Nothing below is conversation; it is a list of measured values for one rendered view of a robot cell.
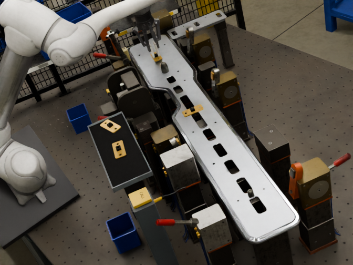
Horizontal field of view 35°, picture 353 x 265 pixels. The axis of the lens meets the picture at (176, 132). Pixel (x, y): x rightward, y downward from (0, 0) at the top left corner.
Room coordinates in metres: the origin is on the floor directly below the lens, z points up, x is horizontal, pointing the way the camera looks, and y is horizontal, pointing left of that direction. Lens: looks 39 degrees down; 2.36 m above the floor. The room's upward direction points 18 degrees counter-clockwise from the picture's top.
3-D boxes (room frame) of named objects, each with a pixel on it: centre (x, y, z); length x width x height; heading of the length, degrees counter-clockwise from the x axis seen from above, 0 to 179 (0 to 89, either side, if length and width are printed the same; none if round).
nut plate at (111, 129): (1.62, 0.22, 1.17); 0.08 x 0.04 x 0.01; 33
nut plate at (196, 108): (1.77, -0.09, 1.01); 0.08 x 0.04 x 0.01; 98
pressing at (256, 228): (1.75, -0.10, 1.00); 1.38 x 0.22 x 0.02; 9
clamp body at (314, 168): (1.22, -0.38, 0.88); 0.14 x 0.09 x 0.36; 99
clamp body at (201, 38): (2.21, -0.24, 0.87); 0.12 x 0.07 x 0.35; 99
